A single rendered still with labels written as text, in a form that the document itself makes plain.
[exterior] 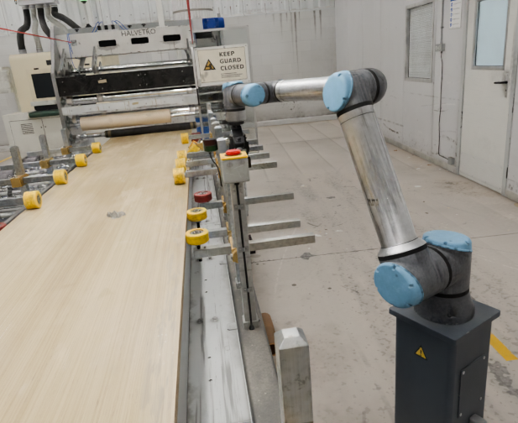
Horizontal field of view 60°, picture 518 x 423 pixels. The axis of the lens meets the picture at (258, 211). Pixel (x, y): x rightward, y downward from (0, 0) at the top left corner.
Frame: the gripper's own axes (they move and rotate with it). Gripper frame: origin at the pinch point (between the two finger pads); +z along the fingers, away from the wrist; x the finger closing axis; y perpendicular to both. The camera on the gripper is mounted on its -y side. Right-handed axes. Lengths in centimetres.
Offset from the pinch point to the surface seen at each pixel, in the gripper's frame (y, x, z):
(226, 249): -53, 12, 17
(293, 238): -53, -12, 16
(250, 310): -84, 8, 24
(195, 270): -21, 26, 39
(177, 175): 19.7, 30.0, 5.7
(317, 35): 849, -262, -84
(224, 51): 221, -12, -54
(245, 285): -83, 8, 16
